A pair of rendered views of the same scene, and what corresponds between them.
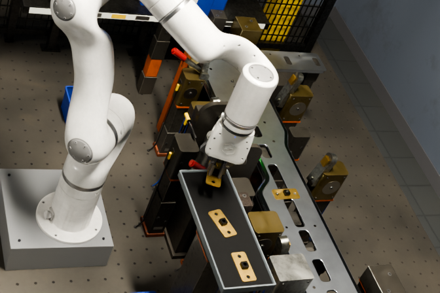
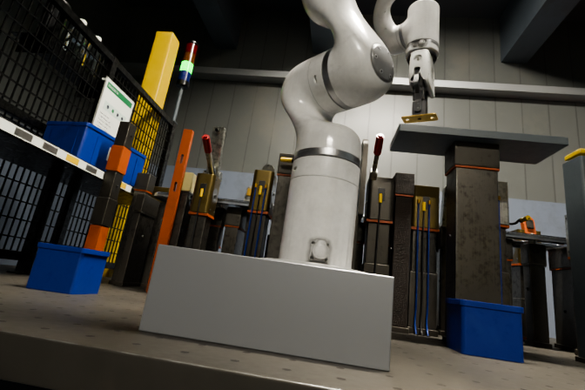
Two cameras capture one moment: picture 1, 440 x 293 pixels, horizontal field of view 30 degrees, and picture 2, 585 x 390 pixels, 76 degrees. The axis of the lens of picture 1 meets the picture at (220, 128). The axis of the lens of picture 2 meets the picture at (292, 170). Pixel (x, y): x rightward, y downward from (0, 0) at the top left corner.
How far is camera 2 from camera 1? 232 cm
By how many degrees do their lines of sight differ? 72
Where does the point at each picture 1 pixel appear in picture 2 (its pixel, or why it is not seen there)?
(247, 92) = (436, 11)
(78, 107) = (353, 12)
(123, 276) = not seen: hidden behind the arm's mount
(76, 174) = (353, 135)
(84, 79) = not seen: outside the picture
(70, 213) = (352, 222)
